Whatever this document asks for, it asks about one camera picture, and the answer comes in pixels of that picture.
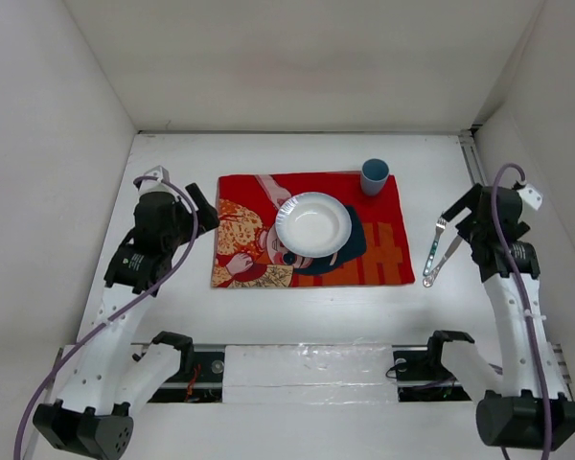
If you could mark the silver table knife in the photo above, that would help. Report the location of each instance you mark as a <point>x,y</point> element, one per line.
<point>430,278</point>

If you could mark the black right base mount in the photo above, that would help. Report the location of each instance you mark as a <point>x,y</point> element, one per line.
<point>419,374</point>

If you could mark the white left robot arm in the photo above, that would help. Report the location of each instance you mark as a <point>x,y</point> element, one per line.
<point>92,416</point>

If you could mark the blue cup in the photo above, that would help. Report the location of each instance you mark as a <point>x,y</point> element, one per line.
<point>373,176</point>

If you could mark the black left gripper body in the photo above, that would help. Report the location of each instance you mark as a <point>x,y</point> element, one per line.
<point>182,230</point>

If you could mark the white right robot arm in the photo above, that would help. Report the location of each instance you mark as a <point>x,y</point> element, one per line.
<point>526,406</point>

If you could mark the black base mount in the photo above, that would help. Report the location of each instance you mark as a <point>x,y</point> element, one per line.
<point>419,374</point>
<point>200,375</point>

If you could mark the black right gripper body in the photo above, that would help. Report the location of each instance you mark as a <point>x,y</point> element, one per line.
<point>470,229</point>

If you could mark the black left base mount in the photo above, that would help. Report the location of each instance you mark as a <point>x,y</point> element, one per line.
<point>200,375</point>

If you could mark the white blue-rimmed plate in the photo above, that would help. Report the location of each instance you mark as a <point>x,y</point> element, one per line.
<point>313,225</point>

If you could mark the silver fork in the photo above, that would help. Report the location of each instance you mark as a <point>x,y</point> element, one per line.
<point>440,227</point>

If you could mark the aluminium rail on right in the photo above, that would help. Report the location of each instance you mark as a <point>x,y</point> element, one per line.
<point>471,156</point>

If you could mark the red patterned cloth placemat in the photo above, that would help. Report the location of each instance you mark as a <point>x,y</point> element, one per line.
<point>249,254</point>

